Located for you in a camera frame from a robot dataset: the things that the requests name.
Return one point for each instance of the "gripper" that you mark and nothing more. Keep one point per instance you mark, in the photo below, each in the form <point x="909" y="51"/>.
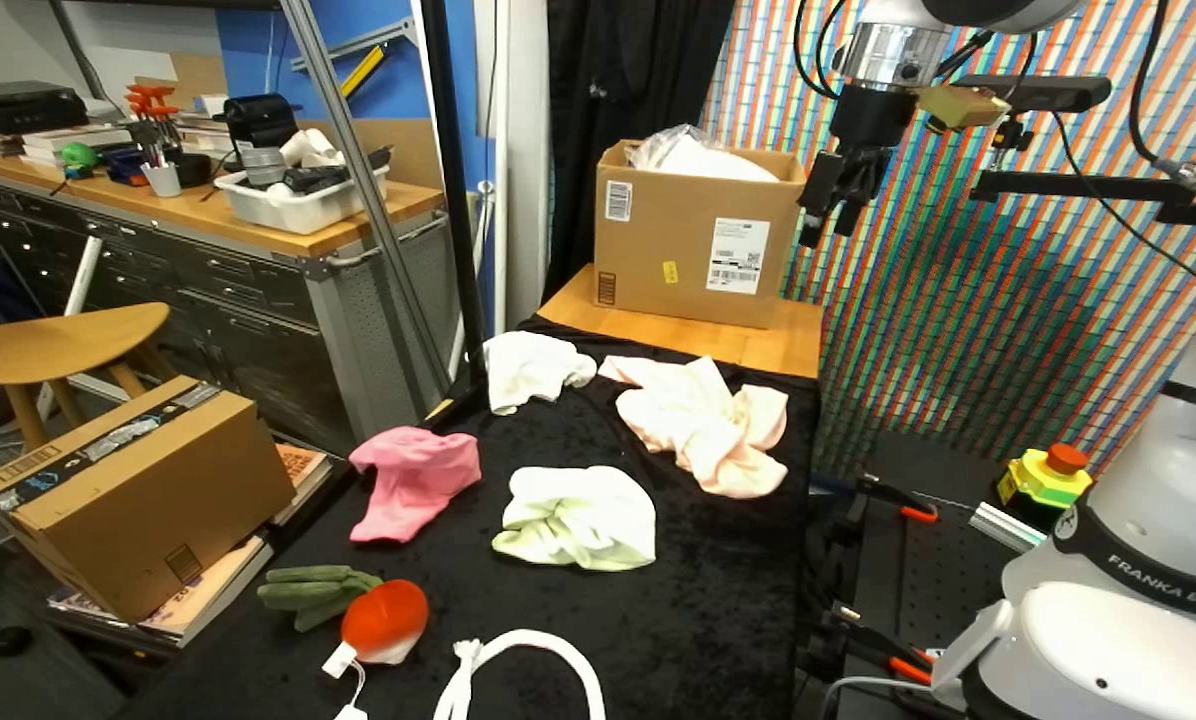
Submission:
<point x="870" y="118"/>

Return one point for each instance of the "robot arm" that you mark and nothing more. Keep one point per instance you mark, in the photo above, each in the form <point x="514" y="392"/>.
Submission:
<point x="1158" y="520"/>

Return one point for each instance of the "clear plastic bag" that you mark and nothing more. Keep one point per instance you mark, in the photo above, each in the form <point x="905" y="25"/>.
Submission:
<point x="693" y="155"/>

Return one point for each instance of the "open cardboard box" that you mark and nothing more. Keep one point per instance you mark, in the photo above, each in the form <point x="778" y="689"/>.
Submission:
<point x="678" y="240"/>

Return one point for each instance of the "black curtain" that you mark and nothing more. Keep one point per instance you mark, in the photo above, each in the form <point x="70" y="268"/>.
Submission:
<point x="618" y="120"/>

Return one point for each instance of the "pale pink cloth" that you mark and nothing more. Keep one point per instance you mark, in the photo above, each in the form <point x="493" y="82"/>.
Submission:
<point x="703" y="420"/>

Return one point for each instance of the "yellow emergency stop button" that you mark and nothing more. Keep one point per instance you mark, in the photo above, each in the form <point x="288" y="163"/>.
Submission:
<point x="1043" y="478"/>

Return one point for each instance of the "silver aluminium bar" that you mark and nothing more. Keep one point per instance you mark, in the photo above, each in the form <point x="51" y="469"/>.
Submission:
<point x="1006" y="525"/>

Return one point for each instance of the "black pole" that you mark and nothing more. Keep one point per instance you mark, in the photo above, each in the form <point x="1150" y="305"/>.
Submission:
<point x="453" y="200"/>

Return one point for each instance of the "white and pale green cloth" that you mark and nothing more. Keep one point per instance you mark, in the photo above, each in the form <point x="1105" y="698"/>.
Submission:
<point x="578" y="520"/>

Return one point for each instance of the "black velvet cloth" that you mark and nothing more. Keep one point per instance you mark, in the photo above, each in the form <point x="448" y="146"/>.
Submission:
<point x="678" y="600"/>

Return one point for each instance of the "yellow spirit level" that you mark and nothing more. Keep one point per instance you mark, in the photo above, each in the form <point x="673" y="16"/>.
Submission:
<point x="363" y="72"/>

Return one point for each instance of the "bright pink cloth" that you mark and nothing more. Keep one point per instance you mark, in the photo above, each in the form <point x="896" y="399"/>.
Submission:
<point x="413" y="480"/>

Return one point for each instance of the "white plastic bin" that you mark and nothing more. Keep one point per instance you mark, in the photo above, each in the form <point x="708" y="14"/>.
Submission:
<point x="298" y="208"/>

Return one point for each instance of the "workbench with drawers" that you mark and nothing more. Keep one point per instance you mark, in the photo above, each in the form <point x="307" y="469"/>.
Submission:
<point x="238" y="290"/>

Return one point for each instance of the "plush carrot toy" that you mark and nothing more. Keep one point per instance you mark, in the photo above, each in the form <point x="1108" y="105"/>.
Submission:
<point x="383" y="618"/>

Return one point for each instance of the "white cup with pens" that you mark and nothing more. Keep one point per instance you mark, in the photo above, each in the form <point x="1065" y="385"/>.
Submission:
<point x="163" y="180"/>

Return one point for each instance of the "cardboard box with black tape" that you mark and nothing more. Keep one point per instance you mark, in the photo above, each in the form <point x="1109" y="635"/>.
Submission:
<point x="138" y="490"/>

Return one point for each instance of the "green plastic object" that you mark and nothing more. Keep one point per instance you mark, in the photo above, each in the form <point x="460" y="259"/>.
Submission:
<point x="78" y="156"/>

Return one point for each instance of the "stack of books and papers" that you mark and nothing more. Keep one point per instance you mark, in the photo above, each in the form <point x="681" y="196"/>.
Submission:
<point x="73" y="142"/>

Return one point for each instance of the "wooden stool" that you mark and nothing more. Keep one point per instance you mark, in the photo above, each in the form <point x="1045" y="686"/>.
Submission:
<point x="53" y="345"/>

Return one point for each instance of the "black printer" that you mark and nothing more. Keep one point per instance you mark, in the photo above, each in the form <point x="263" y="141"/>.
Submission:
<point x="18" y="106"/>

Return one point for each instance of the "black computer mouse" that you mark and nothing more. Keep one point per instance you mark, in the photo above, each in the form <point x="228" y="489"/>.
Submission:
<point x="10" y="640"/>

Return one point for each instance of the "camera on mount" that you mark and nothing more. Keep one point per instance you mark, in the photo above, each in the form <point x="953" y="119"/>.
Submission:
<point x="1048" y="92"/>

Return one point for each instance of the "silver aluminium frame post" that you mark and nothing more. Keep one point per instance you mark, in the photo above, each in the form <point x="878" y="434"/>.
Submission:
<point x="358" y="170"/>

